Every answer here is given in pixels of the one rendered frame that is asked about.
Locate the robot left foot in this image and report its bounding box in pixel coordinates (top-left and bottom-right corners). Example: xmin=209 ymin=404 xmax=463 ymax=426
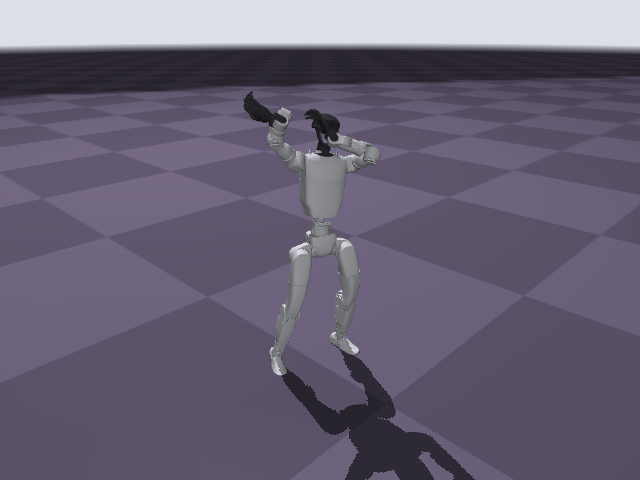
xmin=329 ymin=332 xmax=359 ymax=355

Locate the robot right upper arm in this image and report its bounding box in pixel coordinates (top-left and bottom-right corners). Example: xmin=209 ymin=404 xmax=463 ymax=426
xmin=267 ymin=131 xmax=306 ymax=174

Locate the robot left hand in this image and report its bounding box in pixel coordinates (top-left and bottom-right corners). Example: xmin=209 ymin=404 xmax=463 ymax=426
xmin=304 ymin=109 xmax=338 ymax=142

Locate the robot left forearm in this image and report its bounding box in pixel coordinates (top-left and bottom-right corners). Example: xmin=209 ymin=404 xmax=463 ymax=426
xmin=327 ymin=133 xmax=378 ymax=157

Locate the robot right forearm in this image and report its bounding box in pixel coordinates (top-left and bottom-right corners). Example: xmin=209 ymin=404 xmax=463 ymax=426
xmin=269 ymin=108 xmax=292 ymax=137

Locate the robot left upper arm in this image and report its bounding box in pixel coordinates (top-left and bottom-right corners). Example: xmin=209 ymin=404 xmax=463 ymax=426
xmin=344 ymin=147 xmax=380 ymax=173

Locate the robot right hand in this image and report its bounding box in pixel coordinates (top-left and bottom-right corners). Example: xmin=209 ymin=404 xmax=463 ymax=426
xmin=244 ymin=91 xmax=287 ymax=128

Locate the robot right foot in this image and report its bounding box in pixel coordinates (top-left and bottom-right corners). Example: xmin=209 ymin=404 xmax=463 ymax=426
xmin=269 ymin=347 xmax=287 ymax=375

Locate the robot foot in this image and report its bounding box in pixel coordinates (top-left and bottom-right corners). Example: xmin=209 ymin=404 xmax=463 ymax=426
xmin=269 ymin=347 xmax=287 ymax=375
xmin=329 ymin=332 xmax=359 ymax=355

